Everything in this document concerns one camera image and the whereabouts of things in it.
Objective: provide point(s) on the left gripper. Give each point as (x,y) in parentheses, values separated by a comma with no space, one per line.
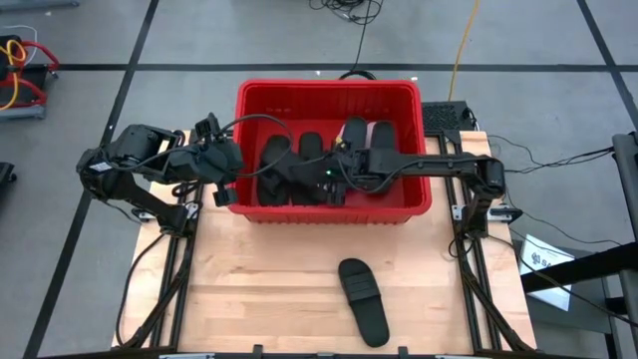
(219,162)

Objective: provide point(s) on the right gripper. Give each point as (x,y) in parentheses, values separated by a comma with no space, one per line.
(319,177)

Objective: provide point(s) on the black slide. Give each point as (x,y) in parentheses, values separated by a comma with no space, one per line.
(306,198)
(355,132)
(366,309)

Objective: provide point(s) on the pale pink slide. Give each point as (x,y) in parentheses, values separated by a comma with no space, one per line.
(342,135)
(371,137)

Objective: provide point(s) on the red plastic bin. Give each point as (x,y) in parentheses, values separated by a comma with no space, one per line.
(319,105)

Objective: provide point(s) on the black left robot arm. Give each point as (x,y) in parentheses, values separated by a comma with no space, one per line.
(134,144)

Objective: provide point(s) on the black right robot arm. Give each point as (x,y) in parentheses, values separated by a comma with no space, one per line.
(438,163)

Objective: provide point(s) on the black ventilated box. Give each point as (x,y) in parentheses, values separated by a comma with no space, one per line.
(443,117)

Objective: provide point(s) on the black red-framed cart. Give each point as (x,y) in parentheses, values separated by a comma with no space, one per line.
(30,75)

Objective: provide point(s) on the white printed sign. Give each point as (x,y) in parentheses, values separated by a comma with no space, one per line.
(541,249)

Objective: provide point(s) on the grey metal bar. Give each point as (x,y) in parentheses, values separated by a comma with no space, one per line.
(40,4)

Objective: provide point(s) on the black metal beam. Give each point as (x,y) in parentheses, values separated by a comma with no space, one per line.
(598,264)

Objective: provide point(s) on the grey metal beam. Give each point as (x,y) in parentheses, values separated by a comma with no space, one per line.
(625,199)

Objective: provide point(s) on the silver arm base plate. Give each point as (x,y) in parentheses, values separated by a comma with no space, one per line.
(192,209)
(503,214)

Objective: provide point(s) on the black aluminium rig frame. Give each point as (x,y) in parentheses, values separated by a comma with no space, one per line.
(349,357)

